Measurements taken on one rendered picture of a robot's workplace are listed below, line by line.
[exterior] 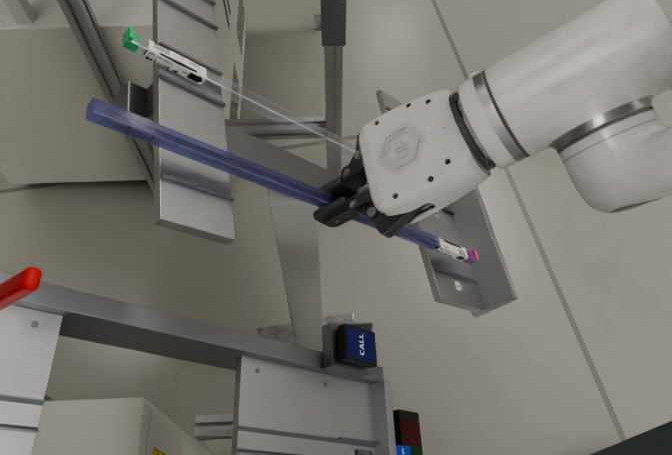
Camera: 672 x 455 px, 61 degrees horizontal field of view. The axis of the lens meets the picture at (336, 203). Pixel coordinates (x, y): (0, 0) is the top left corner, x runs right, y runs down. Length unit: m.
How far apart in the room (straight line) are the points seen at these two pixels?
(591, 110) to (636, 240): 1.37
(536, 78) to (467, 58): 1.64
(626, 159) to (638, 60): 0.07
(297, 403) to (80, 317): 0.24
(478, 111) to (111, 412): 0.63
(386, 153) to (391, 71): 1.51
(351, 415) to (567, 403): 0.94
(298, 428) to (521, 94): 0.40
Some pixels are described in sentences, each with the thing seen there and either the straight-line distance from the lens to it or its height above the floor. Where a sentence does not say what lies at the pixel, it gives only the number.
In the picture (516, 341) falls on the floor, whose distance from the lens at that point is 1.57.
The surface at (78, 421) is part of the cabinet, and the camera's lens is 0.89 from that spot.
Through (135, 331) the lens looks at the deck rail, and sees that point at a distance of 0.55.
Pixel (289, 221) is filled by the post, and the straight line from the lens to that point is 0.75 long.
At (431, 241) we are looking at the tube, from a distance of 0.68.
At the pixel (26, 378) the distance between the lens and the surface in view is 0.51.
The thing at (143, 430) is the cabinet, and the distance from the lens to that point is 0.87.
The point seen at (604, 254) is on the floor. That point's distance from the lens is 1.77.
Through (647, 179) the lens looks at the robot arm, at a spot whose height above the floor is 1.10.
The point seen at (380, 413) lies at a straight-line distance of 0.71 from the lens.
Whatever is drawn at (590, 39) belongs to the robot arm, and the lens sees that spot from 0.48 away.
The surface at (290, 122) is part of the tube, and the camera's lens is 0.62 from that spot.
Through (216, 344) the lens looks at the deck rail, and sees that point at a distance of 0.58.
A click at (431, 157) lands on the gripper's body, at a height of 1.03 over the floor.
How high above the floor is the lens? 1.43
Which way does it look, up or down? 58 degrees down
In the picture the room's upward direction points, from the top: straight up
